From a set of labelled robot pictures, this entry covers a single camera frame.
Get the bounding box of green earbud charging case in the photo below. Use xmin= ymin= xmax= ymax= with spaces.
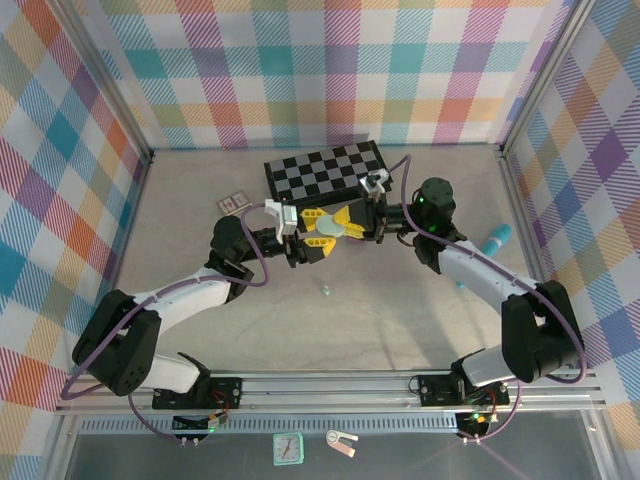
xmin=313 ymin=214 xmax=349 ymax=239

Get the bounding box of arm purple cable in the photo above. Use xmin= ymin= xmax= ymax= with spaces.
xmin=62 ymin=205 xmax=274 ymax=444
xmin=382 ymin=154 xmax=589 ymax=444

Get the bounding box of aluminium mounting rail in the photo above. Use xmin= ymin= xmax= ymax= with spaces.
xmin=53 ymin=369 xmax=609 ymax=415

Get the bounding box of white and pink clip tool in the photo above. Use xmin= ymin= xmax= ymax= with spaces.
xmin=324 ymin=429 xmax=360 ymax=458

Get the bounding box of teal square clock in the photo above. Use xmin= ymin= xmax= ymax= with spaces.
xmin=272 ymin=432 xmax=305 ymax=467

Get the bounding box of teal cylindrical device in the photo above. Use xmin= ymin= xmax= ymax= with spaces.
xmin=455 ymin=223 xmax=514 ymax=291

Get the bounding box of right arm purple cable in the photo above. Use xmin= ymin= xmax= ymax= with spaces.
xmin=382 ymin=154 xmax=589 ymax=444

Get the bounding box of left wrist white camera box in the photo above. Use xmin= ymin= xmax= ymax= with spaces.
xmin=263 ymin=198 xmax=301 ymax=242

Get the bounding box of aluminium frame side bar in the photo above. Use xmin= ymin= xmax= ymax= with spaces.
xmin=99 ymin=149 xmax=154 ymax=301
xmin=497 ymin=147 xmax=556 ymax=291

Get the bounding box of perforated metal strip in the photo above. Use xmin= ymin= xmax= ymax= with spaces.
xmin=79 ymin=417 xmax=461 ymax=435

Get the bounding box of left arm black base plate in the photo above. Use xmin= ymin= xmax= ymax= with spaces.
xmin=151 ymin=375 xmax=244 ymax=411

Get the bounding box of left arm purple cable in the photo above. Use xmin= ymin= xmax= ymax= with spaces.
xmin=62 ymin=205 xmax=274 ymax=444

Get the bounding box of black folding chessboard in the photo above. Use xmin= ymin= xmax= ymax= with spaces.
xmin=263 ymin=140 xmax=394 ymax=217

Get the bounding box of small playing card box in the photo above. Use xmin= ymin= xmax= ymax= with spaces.
xmin=215 ymin=189 xmax=254 ymax=220

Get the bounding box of aluminium frame post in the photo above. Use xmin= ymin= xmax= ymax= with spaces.
xmin=47 ymin=0 xmax=154 ymax=169
xmin=497 ymin=0 xmax=601 ymax=161

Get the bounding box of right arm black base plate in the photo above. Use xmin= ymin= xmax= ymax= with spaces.
xmin=416 ymin=372 xmax=511 ymax=409

